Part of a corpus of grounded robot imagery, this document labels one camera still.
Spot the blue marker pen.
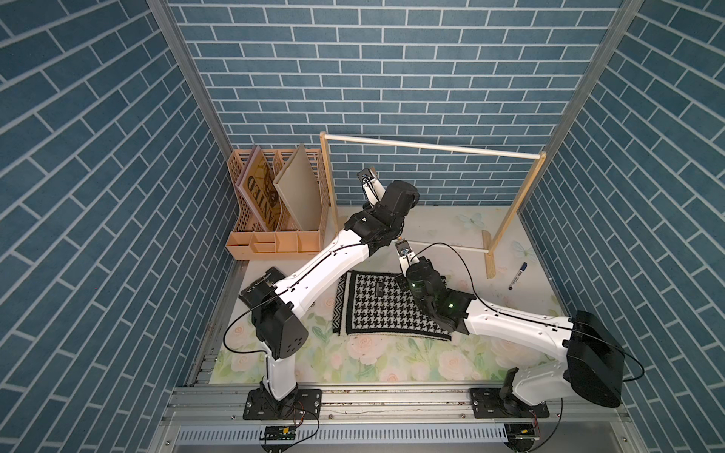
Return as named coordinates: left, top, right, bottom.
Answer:
left=508, top=262, right=528, bottom=291

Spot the left green circuit board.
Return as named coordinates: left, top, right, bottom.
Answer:
left=261, top=426, right=298, bottom=444

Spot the black paperback book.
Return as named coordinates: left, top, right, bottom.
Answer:
left=239, top=266, right=286, bottom=310

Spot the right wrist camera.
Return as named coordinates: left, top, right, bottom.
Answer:
left=395, top=239, right=419, bottom=276

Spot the wooden clothes rack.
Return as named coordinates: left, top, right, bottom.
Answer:
left=319, top=132, right=548, bottom=279

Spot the black white houndstooth scarf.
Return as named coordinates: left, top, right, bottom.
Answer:
left=332, top=271, right=451, bottom=341

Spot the brown wanted poster book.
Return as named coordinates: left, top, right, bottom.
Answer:
left=234, top=145, right=281, bottom=231

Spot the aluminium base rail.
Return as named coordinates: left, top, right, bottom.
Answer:
left=149, top=382, right=646, bottom=452

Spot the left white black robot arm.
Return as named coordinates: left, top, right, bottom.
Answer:
left=240, top=180, right=419, bottom=402

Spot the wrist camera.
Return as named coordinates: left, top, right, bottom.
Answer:
left=395, top=239, right=419, bottom=276
left=357, top=168, right=385, bottom=206

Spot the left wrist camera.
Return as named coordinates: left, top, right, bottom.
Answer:
left=357, top=168, right=385, bottom=206

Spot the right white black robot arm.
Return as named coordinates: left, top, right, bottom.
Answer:
left=400, top=254, right=625, bottom=408

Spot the right small circuit board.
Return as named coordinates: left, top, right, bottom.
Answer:
left=504, top=423, right=539, bottom=443

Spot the beige grey folder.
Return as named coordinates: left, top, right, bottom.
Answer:
left=274, top=145, right=322, bottom=231

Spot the pink plastic file organizer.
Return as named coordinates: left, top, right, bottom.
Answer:
left=226, top=147, right=330, bottom=260

